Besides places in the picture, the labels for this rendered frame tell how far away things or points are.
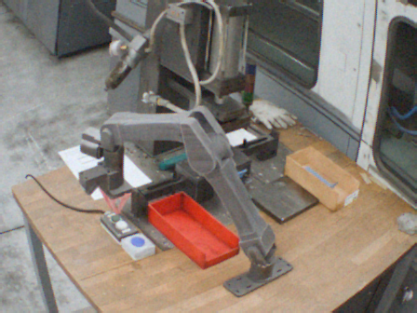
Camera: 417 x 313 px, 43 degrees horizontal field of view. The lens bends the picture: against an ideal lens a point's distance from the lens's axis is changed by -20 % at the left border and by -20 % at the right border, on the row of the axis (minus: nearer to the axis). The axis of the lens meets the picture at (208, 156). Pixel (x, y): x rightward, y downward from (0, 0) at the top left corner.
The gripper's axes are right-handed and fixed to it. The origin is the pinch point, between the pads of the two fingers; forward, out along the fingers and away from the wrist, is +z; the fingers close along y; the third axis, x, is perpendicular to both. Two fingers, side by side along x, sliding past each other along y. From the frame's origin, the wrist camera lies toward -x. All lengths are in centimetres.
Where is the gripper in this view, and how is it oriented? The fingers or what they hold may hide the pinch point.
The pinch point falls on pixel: (114, 208)
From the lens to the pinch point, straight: 172.5
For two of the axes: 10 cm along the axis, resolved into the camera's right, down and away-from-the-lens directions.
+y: 6.2, 4.8, -6.2
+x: 7.8, -2.8, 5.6
